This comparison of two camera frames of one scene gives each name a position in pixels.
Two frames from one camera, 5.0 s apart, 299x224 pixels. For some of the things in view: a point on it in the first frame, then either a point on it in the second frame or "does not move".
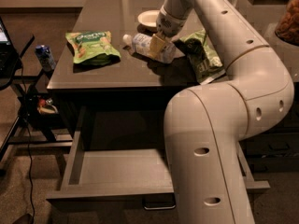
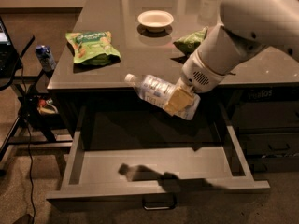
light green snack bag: [92, 48] does not move
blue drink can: [45, 57] does not move
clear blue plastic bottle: [139, 44] → [156, 91]
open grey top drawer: [118, 153] does not move
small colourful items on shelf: [47, 106] does not move
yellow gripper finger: [157, 43] → [180, 98]
